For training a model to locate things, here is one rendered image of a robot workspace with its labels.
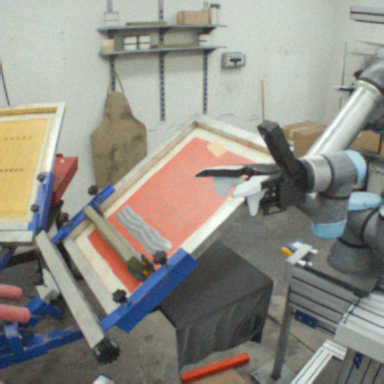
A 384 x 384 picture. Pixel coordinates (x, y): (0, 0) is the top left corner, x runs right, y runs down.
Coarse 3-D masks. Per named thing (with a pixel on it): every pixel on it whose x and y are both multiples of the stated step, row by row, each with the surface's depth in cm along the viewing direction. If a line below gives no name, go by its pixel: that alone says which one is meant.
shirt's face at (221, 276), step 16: (208, 256) 173; (224, 256) 173; (192, 272) 162; (208, 272) 161; (224, 272) 161; (240, 272) 161; (256, 272) 161; (176, 288) 152; (192, 288) 152; (208, 288) 152; (224, 288) 151; (240, 288) 151; (256, 288) 151; (160, 304) 143; (176, 304) 143; (192, 304) 143; (208, 304) 143; (176, 320) 134
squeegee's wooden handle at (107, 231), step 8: (88, 208) 141; (88, 216) 138; (96, 216) 135; (96, 224) 131; (104, 224) 129; (104, 232) 126; (112, 232) 124; (112, 240) 121; (120, 240) 123; (120, 248) 117; (128, 248) 118; (128, 256) 113; (136, 256) 118; (136, 264) 114
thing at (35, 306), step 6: (60, 294) 122; (36, 300) 121; (42, 300) 120; (60, 300) 123; (30, 306) 121; (36, 306) 119; (42, 306) 120; (54, 306) 122; (30, 312) 119; (36, 312) 119; (42, 312) 120; (30, 318) 118; (36, 318) 120; (36, 324) 121
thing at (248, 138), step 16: (192, 128) 164; (208, 128) 157; (224, 128) 148; (240, 128) 143; (160, 144) 161; (176, 144) 162; (256, 144) 133; (144, 160) 159; (272, 160) 123; (128, 176) 156; (224, 208) 118; (240, 208) 117; (80, 224) 149; (208, 224) 117; (224, 224) 116; (64, 240) 147; (192, 240) 115; (208, 240) 114; (80, 256) 135; (192, 256) 113; (96, 288) 120; (112, 304) 112
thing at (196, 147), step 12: (192, 144) 157; (204, 144) 153; (180, 156) 155; (204, 156) 147; (168, 168) 153; (156, 180) 151; (144, 192) 149; (132, 204) 148; (108, 216) 150; (144, 216) 139; (96, 228) 148; (120, 228) 141; (96, 240) 143; (108, 252) 135
